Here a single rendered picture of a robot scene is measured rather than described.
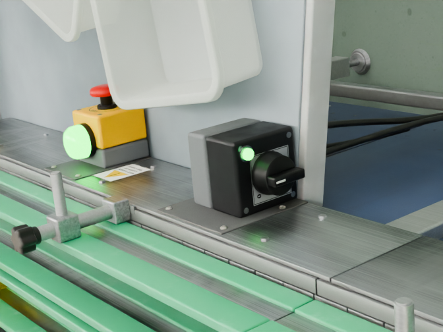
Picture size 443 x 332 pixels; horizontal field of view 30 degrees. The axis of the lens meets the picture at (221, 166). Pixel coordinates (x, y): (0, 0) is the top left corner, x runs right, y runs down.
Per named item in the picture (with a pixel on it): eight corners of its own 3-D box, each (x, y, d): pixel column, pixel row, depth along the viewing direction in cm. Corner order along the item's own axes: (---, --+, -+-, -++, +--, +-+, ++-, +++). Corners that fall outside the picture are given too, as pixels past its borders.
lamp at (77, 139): (81, 153, 109) (60, 159, 107) (76, 120, 108) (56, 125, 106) (98, 159, 106) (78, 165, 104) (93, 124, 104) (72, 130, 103)
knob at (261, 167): (286, 188, 86) (308, 193, 83) (252, 199, 83) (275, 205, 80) (283, 145, 84) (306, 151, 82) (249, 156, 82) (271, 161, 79)
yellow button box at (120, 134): (125, 148, 115) (78, 161, 110) (118, 95, 113) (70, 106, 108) (153, 156, 109) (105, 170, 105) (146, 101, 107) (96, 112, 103)
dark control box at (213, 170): (253, 184, 93) (193, 204, 89) (247, 115, 91) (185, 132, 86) (303, 197, 87) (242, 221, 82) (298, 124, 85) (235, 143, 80)
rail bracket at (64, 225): (119, 213, 94) (9, 249, 86) (111, 151, 92) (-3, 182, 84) (138, 221, 91) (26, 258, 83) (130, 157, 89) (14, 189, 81)
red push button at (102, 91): (86, 112, 108) (83, 86, 107) (113, 106, 111) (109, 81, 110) (102, 115, 105) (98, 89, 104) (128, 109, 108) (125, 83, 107)
